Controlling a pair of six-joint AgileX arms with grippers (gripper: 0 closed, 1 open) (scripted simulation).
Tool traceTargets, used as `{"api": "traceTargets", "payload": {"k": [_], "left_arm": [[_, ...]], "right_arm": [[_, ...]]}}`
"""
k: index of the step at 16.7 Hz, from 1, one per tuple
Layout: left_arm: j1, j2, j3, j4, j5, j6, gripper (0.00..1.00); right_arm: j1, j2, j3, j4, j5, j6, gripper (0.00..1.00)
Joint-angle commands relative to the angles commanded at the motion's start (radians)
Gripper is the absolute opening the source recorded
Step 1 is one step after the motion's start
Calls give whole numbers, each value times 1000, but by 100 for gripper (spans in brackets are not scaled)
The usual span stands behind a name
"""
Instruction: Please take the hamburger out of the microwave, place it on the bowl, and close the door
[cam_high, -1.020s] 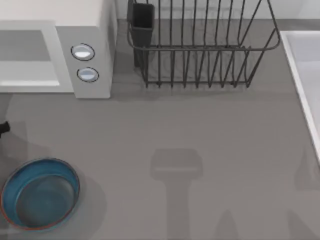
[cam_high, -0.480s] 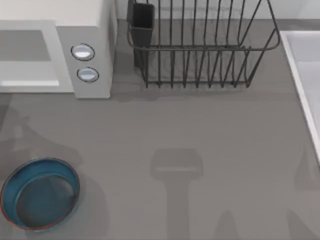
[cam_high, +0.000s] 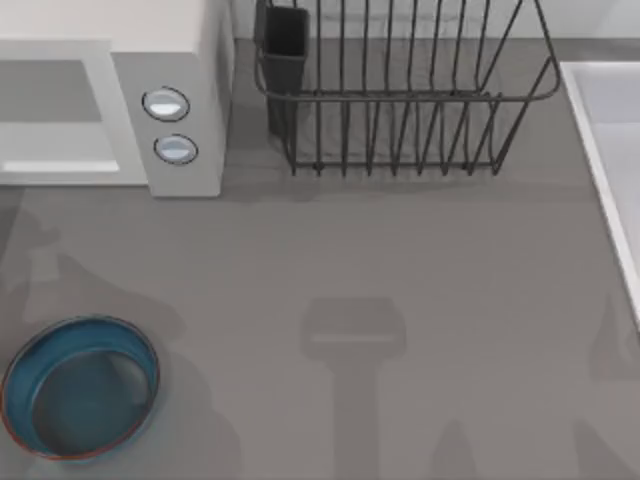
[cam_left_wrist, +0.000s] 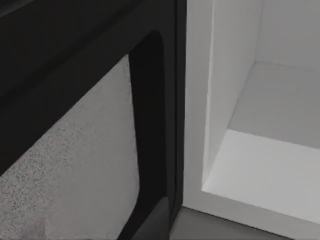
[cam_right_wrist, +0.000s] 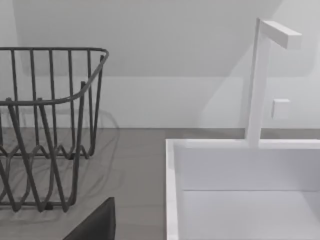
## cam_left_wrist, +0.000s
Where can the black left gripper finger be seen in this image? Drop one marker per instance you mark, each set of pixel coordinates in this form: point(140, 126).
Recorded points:
point(160, 225)

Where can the black microwave door grey window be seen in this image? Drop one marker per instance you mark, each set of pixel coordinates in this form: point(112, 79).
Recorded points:
point(150, 100)

